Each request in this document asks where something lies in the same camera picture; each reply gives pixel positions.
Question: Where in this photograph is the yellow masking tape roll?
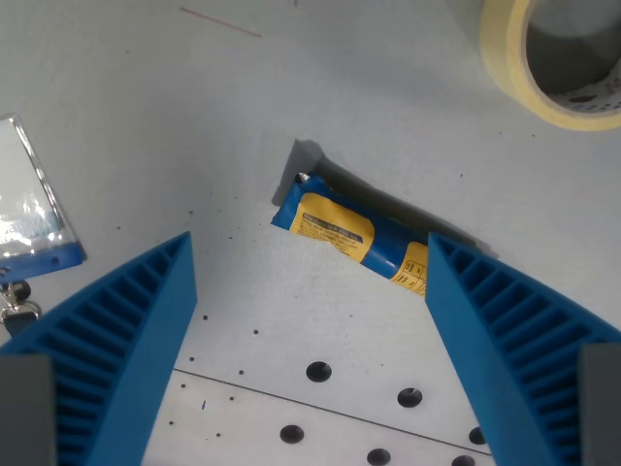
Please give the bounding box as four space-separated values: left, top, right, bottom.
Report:
478 0 621 132

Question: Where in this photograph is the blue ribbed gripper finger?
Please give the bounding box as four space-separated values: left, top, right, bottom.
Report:
423 232 621 466
0 230 199 466

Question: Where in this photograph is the clear plastic badge holder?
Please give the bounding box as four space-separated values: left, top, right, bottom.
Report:
0 113 88 279

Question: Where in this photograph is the blue and yellow snack packet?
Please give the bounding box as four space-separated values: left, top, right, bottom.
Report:
270 172 430 296

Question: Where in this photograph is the metal lanyard clip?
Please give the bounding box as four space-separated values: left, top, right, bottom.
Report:
0 279 43 336

